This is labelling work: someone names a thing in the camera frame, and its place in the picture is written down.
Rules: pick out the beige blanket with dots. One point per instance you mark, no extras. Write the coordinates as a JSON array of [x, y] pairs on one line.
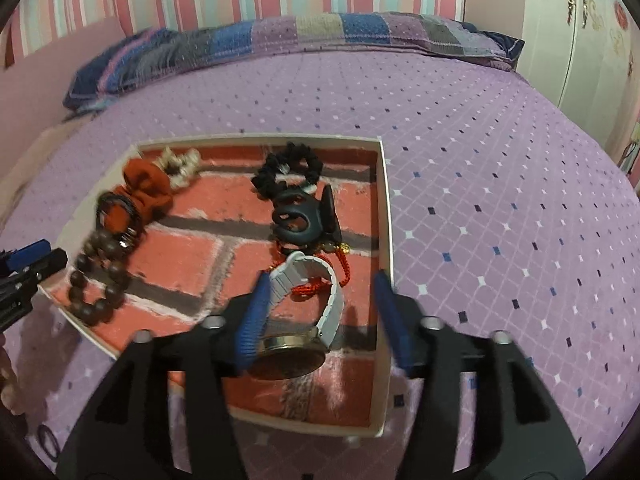
[[29, 165]]

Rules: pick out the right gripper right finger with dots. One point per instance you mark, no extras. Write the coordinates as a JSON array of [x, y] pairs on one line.
[[519, 431]]

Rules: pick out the black hair claw clip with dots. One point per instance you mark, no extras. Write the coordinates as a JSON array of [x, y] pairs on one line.
[[304, 223]]

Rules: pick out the blue patchwork long pillow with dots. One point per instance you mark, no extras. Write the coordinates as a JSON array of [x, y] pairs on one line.
[[159, 53]]

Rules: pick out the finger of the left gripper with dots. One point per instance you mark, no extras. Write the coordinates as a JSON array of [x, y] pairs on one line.
[[18, 289], [17, 259]]

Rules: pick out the white tray brick-pattern liner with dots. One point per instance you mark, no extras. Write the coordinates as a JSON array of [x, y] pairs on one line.
[[216, 239]]

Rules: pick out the orange fabric scrunchie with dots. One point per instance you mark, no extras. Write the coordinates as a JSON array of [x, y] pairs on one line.
[[148, 187]]

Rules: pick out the white decorated wardrobe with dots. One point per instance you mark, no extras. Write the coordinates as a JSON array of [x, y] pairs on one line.
[[583, 56]]

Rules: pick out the black scrunchie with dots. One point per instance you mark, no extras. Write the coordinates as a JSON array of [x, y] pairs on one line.
[[295, 158]]

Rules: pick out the white strap wristwatch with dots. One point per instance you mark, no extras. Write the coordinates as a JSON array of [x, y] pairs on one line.
[[306, 307]]

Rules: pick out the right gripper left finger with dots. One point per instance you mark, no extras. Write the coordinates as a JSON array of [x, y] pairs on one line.
[[123, 431]]

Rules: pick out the pink headboard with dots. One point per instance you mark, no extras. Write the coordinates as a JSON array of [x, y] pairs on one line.
[[33, 88]]

